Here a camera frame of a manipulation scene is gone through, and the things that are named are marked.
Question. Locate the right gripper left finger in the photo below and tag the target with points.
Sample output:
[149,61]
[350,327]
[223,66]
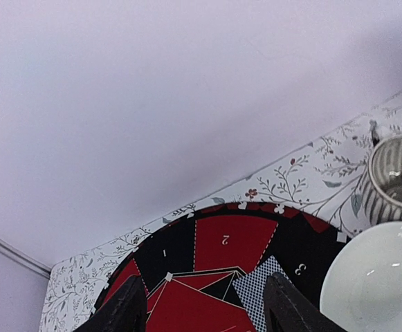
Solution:
[125,311]

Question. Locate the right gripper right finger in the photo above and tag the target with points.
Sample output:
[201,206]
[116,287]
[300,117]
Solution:
[287,309]

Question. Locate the round red black poker mat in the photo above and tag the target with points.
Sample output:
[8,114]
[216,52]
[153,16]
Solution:
[188,266]

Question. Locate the white ceramic bowl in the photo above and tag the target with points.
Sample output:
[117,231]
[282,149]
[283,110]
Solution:
[362,290]

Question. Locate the grey striped ceramic mug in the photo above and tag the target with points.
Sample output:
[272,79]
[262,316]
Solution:
[381,182]

